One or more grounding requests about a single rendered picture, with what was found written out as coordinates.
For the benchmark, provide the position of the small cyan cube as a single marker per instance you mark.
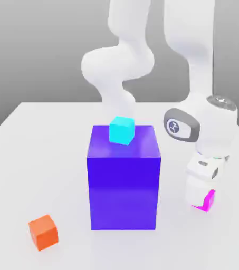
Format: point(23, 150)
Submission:
point(121, 131)

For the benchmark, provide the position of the small magenta cube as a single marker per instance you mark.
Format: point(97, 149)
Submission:
point(208, 203)

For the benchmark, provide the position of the large blue box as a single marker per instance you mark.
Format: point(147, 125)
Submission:
point(123, 189)

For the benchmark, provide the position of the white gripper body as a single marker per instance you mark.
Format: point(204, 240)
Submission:
point(196, 189)

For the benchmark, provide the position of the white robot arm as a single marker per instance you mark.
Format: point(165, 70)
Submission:
point(119, 67)

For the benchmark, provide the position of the small orange cube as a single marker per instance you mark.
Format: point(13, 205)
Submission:
point(44, 233)

